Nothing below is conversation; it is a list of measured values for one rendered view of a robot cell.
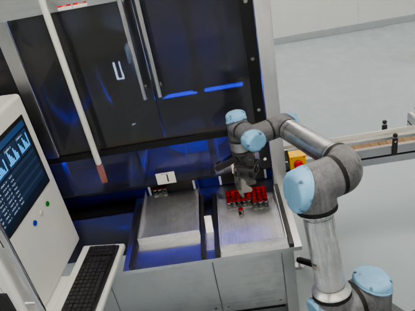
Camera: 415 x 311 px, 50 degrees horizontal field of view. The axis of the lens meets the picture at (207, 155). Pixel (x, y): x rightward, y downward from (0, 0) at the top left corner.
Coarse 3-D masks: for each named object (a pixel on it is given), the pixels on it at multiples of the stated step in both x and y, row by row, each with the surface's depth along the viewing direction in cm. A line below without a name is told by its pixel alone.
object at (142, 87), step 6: (120, 0) 156; (120, 6) 157; (120, 12) 158; (126, 18) 159; (126, 24) 160; (126, 30) 161; (126, 36) 162; (132, 42) 164; (132, 48) 164; (132, 54) 165; (132, 60) 167; (138, 66) 168; (138, 72) 169; (138, 78) 170; (138, 84) 172; (144, 84) 179; (144, 90) 173; (144, 96) 174
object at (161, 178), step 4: (168, 172) 200; (172, 172) 200; (156, 176) 201; (160, 176) 201; (164, 176) 201; (168, 176) 201; (172, 176) 201; (160, 180) 202; (164, 180) 202; (172, 180) 202; (160, 184) 203
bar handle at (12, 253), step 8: (0, 224) 143; (0, 232) 144; (8, 240) 146; (8, 248) 147; (16, 256) 150; (16, 264) 151; (24, 272) 154; (24, 280) 155; (32, 288) 157; (32, 296) 159; (32, 304) 162; (40, 304) 162
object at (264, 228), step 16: (272, 192) 202; (224, 208) 198; (272, 208) 192; (224, 224) 189; (240, 224) 187; (256, 224) 185; (272, 224) 184; (224, 240) 180; (240, 240) 179; (256, 240) 177; (272, 240) 172
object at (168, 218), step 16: (176, 192) 215; (192, 192) 212; (144, 208) 205; (160, 208) 206; (176, 208) 204; (192, 208) 202; (144, 224) 198; (160, 224) 196; (176, 224) 194; (192, 224) 192; (144, 240) 186; (160, 240) 186
